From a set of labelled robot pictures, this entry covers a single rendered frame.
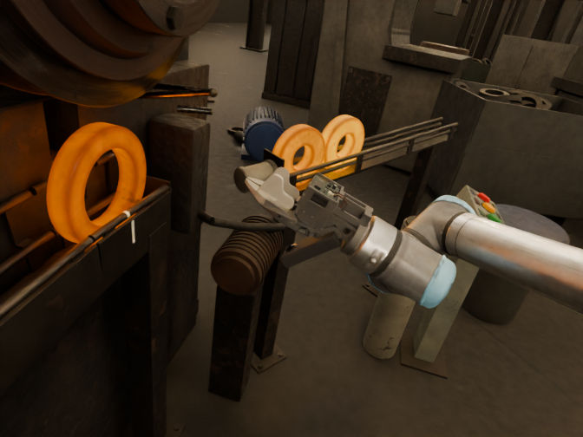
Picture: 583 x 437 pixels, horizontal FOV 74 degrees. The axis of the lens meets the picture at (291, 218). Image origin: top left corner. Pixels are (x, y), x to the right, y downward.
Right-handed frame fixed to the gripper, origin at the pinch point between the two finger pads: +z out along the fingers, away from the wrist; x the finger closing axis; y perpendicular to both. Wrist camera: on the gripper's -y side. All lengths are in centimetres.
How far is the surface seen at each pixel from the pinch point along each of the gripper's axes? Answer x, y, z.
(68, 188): 21.1, -1.9, 17.4
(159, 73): 4.1, 10.9, 19.0
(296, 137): -28.9, 1.6, -0.2
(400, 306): -46, -35, -53
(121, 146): 10.3, 0.5, 18.3
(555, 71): -349, 62, -144
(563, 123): -193, 31, -115
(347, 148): -47.5, -0.1, -12.5
